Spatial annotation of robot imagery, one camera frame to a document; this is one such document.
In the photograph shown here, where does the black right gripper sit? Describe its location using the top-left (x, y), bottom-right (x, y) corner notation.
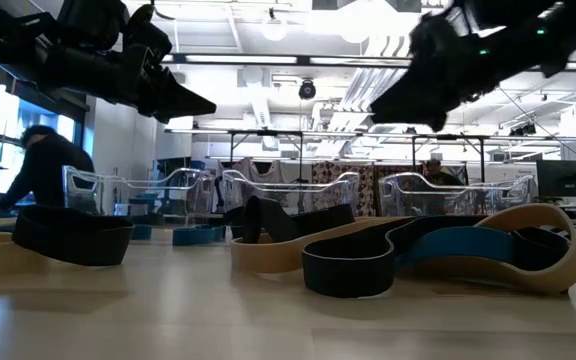
top-left (369, 9), bottom-right (509, 133)

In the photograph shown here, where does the black ceiling spotlight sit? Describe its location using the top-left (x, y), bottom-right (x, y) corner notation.
top-left (297, 78), bottom-right (318, 101)

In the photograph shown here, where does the long ceiling light bar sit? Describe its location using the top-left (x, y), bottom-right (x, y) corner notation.
top-left (160, 52), bottom-right (576, 70)

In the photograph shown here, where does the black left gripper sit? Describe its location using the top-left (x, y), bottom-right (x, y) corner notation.
top-left (117, 7), bottom-right (218, 125)

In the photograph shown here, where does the pale hanging cloth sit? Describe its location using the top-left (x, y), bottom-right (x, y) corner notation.
top-left (231, 157), bottom-right (289, 184)

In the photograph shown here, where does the black metal rack frame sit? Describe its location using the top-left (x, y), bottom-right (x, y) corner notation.
top-left (227, 129), bottom-right (489, 184)

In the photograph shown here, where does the black rubber band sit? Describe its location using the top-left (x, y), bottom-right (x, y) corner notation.
top-left (301, 215), bottom-right (571, 299)
top-left (223, 195), bottom-right (357, 245)
top-left (11, 204), bottom-right (135, 267)

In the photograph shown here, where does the patterned hanging cloth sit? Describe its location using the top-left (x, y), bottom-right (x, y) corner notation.
top-left (311, 160), bottom-right (377, 217)

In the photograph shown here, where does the clear plastic basket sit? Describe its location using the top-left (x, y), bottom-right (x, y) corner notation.
top-left (221, 169), bottom-right (362, 217)
top-left (62, 166), bottom-right (218, 225)
top-left (377, 172), bottom-right (538, 217)

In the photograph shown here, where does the black computer monitor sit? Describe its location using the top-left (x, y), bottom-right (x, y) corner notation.
top-left (536, 159), bottom-right (576, 199)

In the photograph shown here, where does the large room window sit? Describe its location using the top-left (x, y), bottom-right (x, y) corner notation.
top-left (0, 84), bottom-right (85, 201)

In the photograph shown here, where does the round white pendant lamp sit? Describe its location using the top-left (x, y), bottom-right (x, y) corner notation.
top-left (260, 8), bottom-right (290, 43)

